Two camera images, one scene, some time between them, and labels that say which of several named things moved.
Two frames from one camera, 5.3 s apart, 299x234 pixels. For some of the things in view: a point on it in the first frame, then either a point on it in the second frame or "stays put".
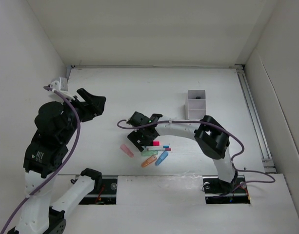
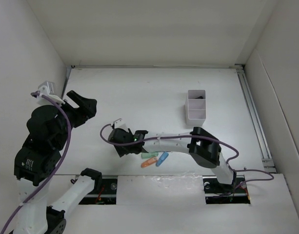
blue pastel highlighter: [164, 154] stays put
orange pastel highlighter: [148, 161] stays put
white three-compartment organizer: [196, 104] stays put
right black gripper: [134, 136] -> [122, 151]
